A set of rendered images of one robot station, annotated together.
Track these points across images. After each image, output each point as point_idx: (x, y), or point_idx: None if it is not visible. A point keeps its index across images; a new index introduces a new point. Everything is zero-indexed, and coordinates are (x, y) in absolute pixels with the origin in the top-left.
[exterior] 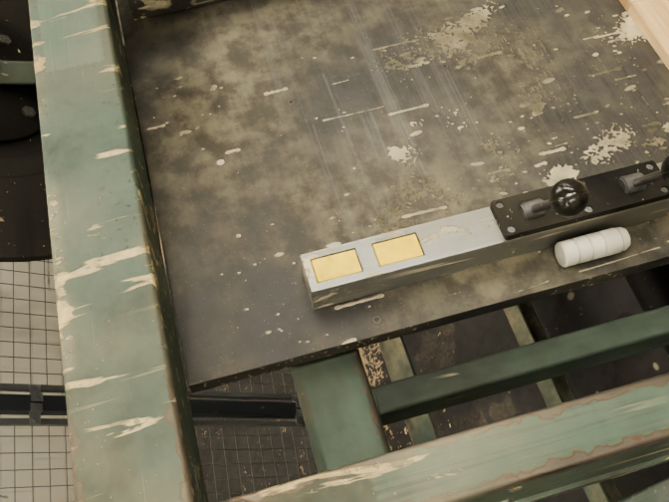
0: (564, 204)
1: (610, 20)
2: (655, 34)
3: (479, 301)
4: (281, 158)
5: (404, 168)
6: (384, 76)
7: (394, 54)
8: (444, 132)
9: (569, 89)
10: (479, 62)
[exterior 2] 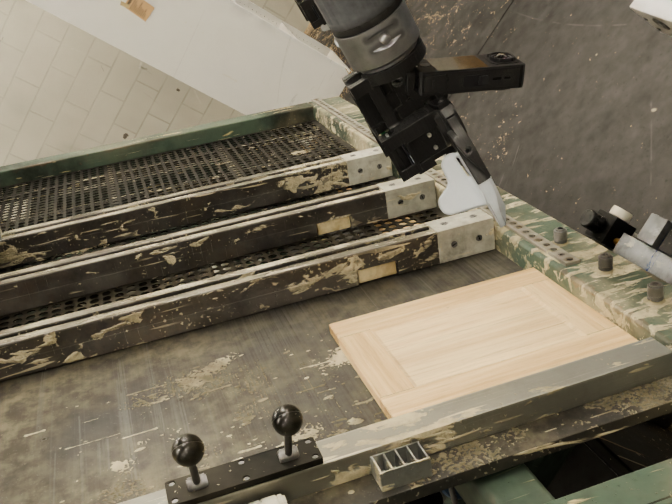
0: (177, 452)
1: (325, 354)
2: (351, 356)
3: None
4: (17, 481)
5: (119, 476)
6: (129, 412)
7: (143, 396)
8: (163, 446)
9: (278, 403)
10: (210, 393)
